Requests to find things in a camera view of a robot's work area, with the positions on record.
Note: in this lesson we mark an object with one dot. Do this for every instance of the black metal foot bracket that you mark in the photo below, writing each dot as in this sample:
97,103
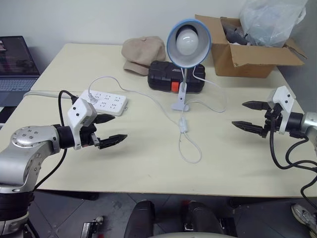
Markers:
90,226

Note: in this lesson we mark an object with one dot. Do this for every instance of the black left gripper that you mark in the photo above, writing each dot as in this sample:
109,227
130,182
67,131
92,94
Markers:
89,136

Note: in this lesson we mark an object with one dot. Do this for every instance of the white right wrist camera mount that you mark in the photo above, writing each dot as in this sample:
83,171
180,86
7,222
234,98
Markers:
284,98

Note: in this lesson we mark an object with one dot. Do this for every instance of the dark rounded shape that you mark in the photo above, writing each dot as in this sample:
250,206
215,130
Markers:
141,218
203,217

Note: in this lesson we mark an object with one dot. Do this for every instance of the grey white sneaker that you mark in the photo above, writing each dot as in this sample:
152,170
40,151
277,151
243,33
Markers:
303,215

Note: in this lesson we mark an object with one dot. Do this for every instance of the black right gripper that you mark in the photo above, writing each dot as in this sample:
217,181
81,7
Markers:
272,119

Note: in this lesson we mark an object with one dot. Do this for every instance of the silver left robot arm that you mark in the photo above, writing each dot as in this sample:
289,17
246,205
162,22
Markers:
27,158

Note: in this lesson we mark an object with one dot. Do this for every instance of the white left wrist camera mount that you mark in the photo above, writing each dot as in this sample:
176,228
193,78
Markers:
80,112

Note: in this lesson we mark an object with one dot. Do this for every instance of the white round light bulb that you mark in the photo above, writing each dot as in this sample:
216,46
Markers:
186,42

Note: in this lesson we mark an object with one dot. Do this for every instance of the brown cardboard box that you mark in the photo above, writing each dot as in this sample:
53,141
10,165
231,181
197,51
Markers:
252,59

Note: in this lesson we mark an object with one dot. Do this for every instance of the black case with orange latch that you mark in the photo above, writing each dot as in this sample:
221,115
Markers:
161,77

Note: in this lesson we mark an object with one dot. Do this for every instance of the beige newsboy cap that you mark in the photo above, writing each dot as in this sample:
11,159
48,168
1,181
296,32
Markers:
143,53

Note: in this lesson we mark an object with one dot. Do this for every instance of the clear plastic bag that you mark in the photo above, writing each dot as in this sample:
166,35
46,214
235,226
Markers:
270,22

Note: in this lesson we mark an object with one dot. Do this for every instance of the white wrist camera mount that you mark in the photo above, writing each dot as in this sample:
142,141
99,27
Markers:
80,112
284,98

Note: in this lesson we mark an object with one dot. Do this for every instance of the dark grey items in box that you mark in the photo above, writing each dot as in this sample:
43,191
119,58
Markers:
232,33

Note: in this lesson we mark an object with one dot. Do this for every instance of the white power strip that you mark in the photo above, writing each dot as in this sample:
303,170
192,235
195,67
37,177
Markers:
109,101

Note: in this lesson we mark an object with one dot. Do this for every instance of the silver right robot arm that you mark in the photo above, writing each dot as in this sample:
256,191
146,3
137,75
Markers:
309,122

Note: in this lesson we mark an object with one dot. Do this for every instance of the blue white clamp desk lamp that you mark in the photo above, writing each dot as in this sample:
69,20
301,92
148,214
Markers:
189,60

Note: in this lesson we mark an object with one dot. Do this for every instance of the grey laptop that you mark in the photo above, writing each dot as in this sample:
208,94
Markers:
15,74

